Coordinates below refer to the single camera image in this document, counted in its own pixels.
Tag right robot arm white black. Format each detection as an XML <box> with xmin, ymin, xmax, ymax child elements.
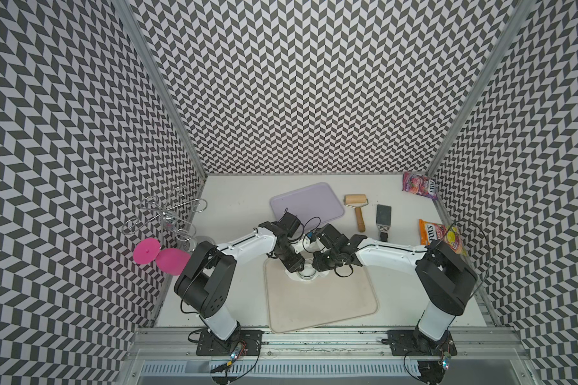
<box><xmin>305</xmin><ymin>224</ymin><xmax>478</xmax><ymax>343</ymax></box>

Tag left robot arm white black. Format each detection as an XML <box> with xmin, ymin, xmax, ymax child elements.
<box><xmin>173</xmin><ymin>212</ymin><xmax>305</xmax><ymax>342</ymax></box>

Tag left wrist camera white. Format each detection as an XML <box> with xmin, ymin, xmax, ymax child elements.
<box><xmin>290</xmin><ymin>234</ymin><xmax>315</xmax><ymax>254</ymax></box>

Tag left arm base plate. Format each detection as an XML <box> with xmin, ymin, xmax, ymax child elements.
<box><xmin>196</xmin><ymin>330</ymin><xmax>263</xmax><ymax>357</ymax></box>

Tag pink snack bag far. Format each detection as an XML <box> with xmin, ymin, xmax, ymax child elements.
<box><xmin>402</xmin><ymin>172</ymin><xmax>438</xmax><ymax>201</ymax></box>

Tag beige plastic tray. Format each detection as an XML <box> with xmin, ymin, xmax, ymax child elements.
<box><xmin>264</xmin><ymin>261</ymin><xmax>379</xmax><ymax>334</ymax></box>

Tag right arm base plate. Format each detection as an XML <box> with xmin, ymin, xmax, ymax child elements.
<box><xmin>381</xmin><ymin>329</ymin><xmax>458</xmax><ymax>357</ymax></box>

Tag white dough ball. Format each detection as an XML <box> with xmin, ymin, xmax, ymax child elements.
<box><xmin>285</xmin><ymin>270</ymin><xmax>329</xmax><ymax>282</ymax></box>

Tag purple plastic tray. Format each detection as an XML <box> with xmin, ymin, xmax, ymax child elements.
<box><xmin>270</xmin><ymin>182</ymin><xmax>345</xmax><ymax>225</ymax></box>

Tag orange yellow snack bag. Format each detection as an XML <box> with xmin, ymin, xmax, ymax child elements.
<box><xmin>418</xmin><ymin>219</ymin><xmax>465</xmax><ymax>254</ymax></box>

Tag black handled metal scraper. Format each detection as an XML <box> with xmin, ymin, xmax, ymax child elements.
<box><xmin>376</xmin><ymin>205</ymin><xmax>392</xmax><ymax>242</ymax></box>

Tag metal wire glass rack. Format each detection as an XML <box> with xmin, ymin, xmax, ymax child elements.
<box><xmin>120</xmin><ymin>188</ymin><xmax>208</xmax><ymax>242</ymax></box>

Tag wooden dough roller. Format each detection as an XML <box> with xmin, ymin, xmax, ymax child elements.
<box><xmin>344</xmin><ymin>194</ymin><xmax>369</xmax><ymax>233</ymax></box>

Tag pink plastic wine glass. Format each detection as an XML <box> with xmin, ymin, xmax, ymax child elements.
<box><xmin>133</xmin><ymin>238</ymin><xmax>190</xmax><ymax>276</ymax></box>

